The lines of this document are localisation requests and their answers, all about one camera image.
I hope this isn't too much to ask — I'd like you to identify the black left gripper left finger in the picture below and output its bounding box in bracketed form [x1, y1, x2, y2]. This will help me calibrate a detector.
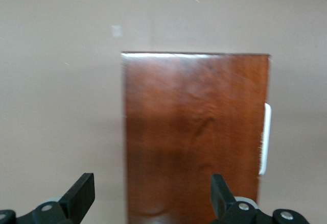
[0, 172, 96, 224]

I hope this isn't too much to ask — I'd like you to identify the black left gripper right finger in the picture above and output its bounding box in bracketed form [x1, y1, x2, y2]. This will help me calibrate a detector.
[211, 174, 310, 224]

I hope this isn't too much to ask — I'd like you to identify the white metal drawer handle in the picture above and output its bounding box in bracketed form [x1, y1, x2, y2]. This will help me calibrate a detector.
[258, 103, 272, 176]

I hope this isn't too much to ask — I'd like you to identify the dark brown wooden cabinet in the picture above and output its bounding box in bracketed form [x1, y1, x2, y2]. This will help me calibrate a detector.
[120, 52, 272, 224]

